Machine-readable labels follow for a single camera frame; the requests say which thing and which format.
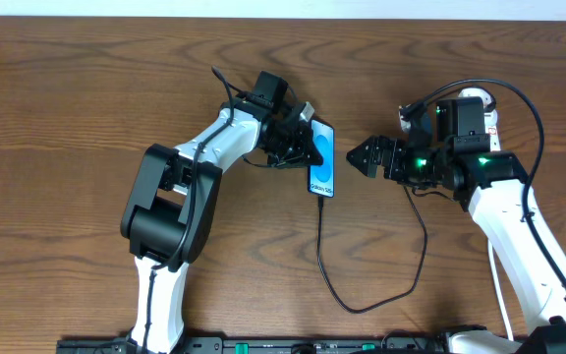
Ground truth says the blue Galaxy smartphone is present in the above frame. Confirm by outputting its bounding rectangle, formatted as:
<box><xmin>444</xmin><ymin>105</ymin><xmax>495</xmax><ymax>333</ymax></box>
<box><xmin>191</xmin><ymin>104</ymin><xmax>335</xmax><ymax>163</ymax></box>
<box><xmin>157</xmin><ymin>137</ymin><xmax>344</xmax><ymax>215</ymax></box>
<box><xmin>308</xmin><ymin>119</ymin><xmax>335</xmax><ymax>198</ymax></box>

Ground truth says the black USB charging cable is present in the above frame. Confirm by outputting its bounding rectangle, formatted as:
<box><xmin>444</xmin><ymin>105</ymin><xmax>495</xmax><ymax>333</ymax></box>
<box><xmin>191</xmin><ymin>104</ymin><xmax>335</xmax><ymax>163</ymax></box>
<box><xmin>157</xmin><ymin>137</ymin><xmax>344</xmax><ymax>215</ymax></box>
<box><xmin>315</xmin><ymin>186</ymin><xmax>456</xmax><ymax>315</ymax></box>

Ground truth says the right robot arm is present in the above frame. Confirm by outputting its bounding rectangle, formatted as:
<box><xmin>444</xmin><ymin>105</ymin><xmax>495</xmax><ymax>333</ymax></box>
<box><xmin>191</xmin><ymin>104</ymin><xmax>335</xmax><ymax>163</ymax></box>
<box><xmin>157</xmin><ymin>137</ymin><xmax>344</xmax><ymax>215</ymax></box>
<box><xmin>347</xmin><ymin>88</ymin><xmax>566</xmax><ymax>353</ymax></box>

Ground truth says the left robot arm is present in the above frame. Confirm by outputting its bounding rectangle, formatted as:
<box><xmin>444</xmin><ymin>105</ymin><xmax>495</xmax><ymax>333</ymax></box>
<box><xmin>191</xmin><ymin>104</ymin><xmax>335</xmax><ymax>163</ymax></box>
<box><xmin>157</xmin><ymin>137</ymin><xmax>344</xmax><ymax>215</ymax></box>
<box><xmin>120</xmin><ymin>71</ymin><xmax>324</xmax><ymax>353</ymax></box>

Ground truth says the white USB charger plug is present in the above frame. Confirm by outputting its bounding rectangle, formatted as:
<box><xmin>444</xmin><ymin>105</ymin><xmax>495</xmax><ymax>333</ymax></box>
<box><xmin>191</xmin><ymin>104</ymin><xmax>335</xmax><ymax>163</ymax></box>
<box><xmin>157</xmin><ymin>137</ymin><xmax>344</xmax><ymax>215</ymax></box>
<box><xmin>459</xmin><ymin>86</ymin><xmax>496</xmax><ymax>113</ymax></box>

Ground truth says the white power strip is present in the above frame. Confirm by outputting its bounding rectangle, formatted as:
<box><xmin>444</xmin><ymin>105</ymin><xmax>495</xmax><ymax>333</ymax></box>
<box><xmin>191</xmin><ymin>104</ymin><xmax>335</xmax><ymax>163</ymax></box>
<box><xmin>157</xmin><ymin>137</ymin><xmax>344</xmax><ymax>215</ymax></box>
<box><xmin>484</xmin><ymin>110</ymin><xmax>501</xmax><ymax>151</ymax></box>

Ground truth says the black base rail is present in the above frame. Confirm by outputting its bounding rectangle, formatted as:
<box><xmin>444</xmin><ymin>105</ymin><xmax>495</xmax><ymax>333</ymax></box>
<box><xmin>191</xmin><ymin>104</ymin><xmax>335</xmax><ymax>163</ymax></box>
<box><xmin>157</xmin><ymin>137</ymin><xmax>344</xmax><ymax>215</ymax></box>
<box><xmin>55</xmin><ymin>334</ymin><xmax>448</xmax><ymax>354</ymax></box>

